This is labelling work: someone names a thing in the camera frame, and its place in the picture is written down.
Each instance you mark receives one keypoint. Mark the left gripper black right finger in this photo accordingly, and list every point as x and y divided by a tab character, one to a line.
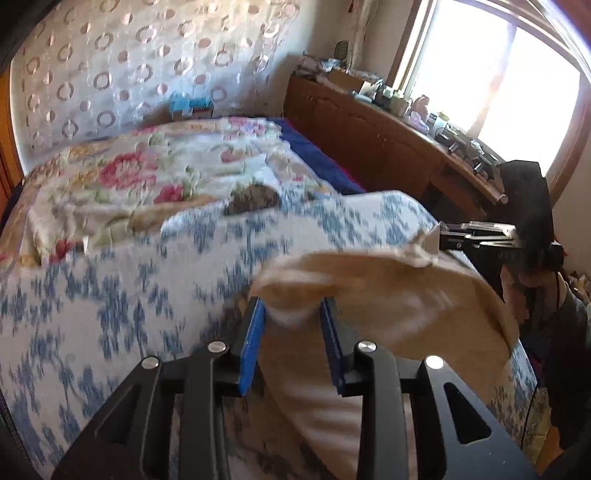
340	346

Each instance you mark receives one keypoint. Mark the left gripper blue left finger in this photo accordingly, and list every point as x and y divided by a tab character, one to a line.
245	350

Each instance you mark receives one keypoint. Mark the beige printed t-shirt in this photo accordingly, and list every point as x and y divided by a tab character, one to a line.
413	300

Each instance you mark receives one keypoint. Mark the person's right hand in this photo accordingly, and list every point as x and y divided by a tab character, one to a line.
514	296

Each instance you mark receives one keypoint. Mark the pink figurine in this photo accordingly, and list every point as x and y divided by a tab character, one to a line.
418	114

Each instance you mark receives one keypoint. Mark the wooden sideboard cabinet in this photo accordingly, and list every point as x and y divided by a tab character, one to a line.
381	152

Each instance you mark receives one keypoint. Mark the navy blue blanket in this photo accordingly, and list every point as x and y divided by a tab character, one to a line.
326	168

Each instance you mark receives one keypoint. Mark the blue floral white bedspread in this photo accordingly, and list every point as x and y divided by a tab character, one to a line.
72	331

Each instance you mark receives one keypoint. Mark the pink floral quilt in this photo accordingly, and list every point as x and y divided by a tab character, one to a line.
98	194

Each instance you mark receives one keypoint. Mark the cardboard box on cabinet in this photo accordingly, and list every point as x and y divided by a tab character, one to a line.
346	81

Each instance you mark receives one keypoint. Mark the teal item on box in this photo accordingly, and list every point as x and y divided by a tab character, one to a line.
182	106

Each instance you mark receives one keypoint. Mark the circle patterned sheer curtain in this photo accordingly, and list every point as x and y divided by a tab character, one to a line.
93	68

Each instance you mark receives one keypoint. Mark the window with wooden frame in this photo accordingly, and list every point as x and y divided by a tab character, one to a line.
504	79

